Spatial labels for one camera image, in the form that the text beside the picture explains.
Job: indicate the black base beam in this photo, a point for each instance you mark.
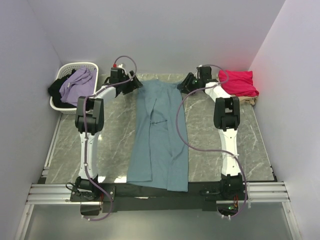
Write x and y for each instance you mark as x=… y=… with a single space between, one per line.
x=129 y=197

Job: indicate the white plastic laundry basket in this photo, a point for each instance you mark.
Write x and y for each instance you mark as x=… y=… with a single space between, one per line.
x=66 y=69

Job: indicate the folded red t shirt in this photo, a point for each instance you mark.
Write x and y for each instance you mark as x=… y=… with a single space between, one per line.
x=240 y=84

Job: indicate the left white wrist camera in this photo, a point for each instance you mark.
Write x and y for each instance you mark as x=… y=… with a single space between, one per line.
x=121 y=65

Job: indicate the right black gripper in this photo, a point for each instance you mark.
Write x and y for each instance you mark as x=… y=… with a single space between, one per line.
x=186 y=83

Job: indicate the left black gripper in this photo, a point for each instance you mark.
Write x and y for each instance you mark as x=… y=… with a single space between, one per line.
x=134 y=85

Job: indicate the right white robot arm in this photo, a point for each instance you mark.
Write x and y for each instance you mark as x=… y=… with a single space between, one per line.
x=226 y=118

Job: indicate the black garment in basket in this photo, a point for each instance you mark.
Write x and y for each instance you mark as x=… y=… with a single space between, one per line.
x=54 y=92

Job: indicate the lilac t shirt in basket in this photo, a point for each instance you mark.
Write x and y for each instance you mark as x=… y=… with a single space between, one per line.
x=82 y=83

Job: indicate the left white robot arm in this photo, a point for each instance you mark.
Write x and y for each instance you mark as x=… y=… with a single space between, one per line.
x=89 y=121

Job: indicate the folded tan t shirt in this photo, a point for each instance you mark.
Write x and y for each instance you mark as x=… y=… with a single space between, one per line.
x=247 y=100

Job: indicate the teal blue t shirt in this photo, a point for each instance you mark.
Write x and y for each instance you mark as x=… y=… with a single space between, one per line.
x=159 y=158

